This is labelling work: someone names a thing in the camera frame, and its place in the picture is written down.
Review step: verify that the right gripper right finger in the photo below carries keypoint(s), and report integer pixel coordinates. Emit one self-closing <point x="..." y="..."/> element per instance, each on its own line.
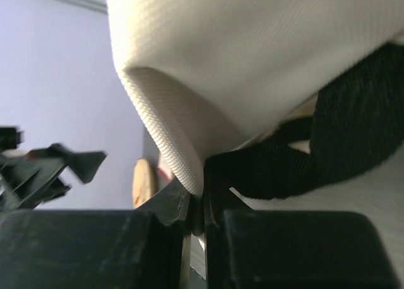
<point x="288" y="249"/>

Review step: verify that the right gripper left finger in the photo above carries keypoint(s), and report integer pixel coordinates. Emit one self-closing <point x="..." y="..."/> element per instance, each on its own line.
<point x="147" y="247"/>

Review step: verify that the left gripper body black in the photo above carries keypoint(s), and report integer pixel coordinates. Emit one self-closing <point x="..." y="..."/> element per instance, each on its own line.
<point x="16" y="179"/>

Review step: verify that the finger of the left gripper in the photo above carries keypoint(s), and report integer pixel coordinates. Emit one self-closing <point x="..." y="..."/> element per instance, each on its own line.
<point x="43" y="186"/>
<point x="84" y="164"/>

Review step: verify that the cream canvas backpack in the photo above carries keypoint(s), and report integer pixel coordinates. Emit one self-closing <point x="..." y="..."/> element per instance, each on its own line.
<point x="207" y="76"/>

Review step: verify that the red white paperback book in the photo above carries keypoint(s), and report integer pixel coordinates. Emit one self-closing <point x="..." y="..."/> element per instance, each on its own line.
<point x="163" y="169"/>

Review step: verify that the round wooden bird coaster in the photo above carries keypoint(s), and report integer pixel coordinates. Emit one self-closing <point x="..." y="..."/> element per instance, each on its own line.
<point x="144" y="184"/>

